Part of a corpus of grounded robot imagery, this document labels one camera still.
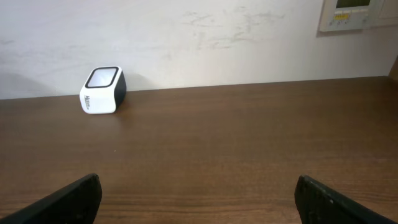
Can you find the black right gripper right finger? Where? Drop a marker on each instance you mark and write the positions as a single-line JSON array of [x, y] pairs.
[[318, 204]]

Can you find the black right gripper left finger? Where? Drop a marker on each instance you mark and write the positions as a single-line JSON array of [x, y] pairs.
[[77, 202]]

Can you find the white barcode scanner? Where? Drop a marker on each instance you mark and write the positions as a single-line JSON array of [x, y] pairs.
[[103, 91]]

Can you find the white wall control panel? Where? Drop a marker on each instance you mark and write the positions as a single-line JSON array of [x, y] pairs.
[[342, 15]]

